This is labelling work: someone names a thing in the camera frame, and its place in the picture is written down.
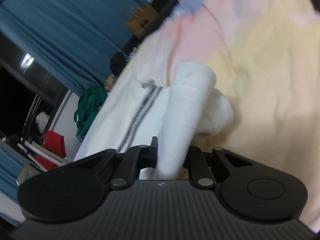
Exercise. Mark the brown cardboard box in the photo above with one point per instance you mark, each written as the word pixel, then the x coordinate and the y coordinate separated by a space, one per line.
pixel 140 20

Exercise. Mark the green garment pile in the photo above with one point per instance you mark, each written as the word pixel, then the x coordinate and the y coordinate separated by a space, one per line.
pixel 89 104

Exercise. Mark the white zip-up jacket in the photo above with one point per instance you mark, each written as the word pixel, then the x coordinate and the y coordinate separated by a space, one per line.
pixel 140 106

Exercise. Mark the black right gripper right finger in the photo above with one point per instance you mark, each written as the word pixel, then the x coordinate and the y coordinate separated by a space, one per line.
pixel 248 189

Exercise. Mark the blue curtain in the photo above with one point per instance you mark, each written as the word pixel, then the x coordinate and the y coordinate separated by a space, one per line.
pixel 71 39

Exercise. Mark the red garment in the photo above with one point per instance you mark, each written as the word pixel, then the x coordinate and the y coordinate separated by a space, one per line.
pixel 53 147

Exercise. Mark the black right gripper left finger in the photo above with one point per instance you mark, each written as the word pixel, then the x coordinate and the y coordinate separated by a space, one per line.
pixel 76 190

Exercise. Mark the pastel tie-dye bed sheet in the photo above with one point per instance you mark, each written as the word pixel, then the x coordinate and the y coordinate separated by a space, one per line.
pixel 265 55

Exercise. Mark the white clothes rack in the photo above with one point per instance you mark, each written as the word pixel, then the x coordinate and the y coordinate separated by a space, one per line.
pixel 33 150

